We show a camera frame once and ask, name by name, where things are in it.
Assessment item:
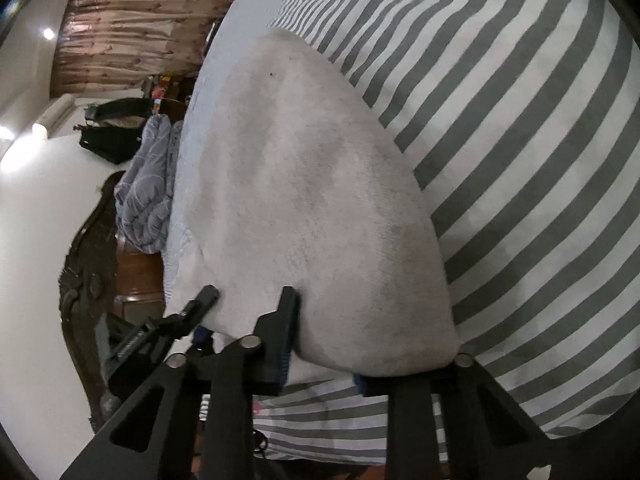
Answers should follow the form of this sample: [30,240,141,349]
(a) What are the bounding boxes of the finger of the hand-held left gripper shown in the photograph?
[162,285,221,341]
[190,325,217,357]

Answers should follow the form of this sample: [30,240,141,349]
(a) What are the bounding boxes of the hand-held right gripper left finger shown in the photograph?
[60,286,303,480]

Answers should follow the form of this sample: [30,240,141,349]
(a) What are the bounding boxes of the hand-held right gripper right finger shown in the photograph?
[352,352,556,480]

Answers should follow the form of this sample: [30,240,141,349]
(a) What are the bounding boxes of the light grey pants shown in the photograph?
[192,27,461,383]

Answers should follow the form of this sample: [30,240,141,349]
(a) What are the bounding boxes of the dark carved wooden headboard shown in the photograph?
[59,170,167,432]

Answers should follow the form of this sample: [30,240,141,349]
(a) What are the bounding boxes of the folded blue-grey quilt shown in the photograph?
[114,114,184,255]

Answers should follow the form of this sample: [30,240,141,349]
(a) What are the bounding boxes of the hanging dark clothes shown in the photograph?
[77,97,154,165]

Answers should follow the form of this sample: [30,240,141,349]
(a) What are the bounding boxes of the pile of colourful clutter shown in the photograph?
[145,75,194,107]

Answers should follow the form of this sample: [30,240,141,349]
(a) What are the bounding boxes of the white air conditioner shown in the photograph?
[32,97,76,129]

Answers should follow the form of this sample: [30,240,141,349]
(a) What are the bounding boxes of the pink patterned curtain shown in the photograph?
[50,0,262,97]

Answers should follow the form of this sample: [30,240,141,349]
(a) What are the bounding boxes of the bed with striped sheet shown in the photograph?
[162,0,640,466]

